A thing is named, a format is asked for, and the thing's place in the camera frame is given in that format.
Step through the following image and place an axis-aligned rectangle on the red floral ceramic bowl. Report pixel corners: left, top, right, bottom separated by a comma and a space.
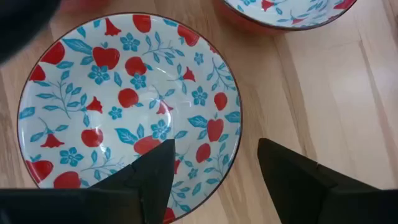
213, 0, 358, 34
17, 12, 243, 224

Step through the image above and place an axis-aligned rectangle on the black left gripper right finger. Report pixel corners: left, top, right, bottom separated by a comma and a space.
257, 138, 382, 224

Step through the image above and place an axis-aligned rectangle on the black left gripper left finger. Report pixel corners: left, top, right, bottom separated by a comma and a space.
88, 139, 177, 224

